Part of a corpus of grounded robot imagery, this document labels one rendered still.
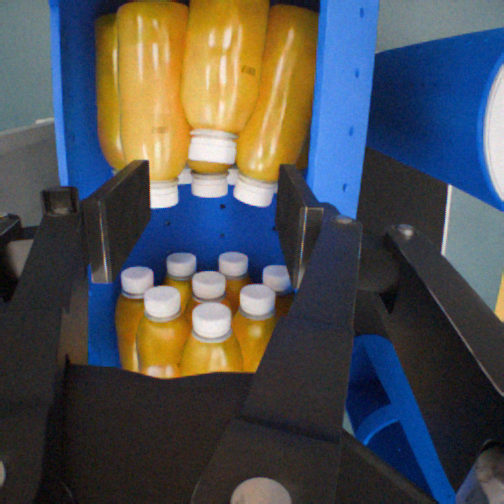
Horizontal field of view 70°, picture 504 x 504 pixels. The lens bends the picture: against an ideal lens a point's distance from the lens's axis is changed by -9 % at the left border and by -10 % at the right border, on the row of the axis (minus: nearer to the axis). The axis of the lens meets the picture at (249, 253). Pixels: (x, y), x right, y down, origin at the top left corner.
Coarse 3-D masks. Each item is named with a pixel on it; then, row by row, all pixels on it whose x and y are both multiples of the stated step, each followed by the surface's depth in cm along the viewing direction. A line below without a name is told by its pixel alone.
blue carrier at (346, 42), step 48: (96, 0) 36; (288, 0) 42; (336, 0) 23; (336, 48) 24; (336, 96) 26; (96, 144) 41; (336, 144) 27; (336, 192) 29; (144, 240) 51; (192, 240) 55; (240, 240) 55; (96, 288) 45; (96, 336) 45
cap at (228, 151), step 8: (192, 144) 32; (200, 144) 31; (208, 144) 31; (216, 144) 31; (224, 144) 31; (232, 144) 32; (192, 152) 32; (200, 152) 31; (208, 152) 31; (216, 152) 31; (224, 152) 31; (232, 152) 32; (200, 160) 32; (208, 160) 31; (216, 160) 31; (224, 160) 32; (232, 160) 32
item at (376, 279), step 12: (324, 204) 16; (324, 216) 14; (372, 240) 12; (360, 252) 12; (372, 252) 12; (384, 252) 11; (360, 264) 12; (372, 264) 12; (384, 264) 12; (396, 264) 11; (360, 276) 12; (372, 276) 12; (384, 276) 12; (396, 276) 12; (360, 288) 12; (372, 288) 12; (384, 288) 12; (396, 288) 12
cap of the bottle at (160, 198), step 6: (174, 186) 37; (150, 192) 36; (156, 192) 36; (162, 192) 36; (168, 192) 37; (174, 192) 37; (156, 198) 36; (162, 198) 36; (168, 198) 37; (174, 198) 37; (156, 204) 37; (162, 204) 37; (168, 204) 37; (174, 204) 38
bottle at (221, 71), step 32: (192, 0) 29; (224, 0) 27; (256, 0) 28; (192, 32) 29; (224, 32) 28; (256, 32) 29; (192, 64) 29; (224, 64) 28; (256, 64) 30; (192, 96) 30; (224, 96) 29; (256, 96) 31; (224, 128) 31
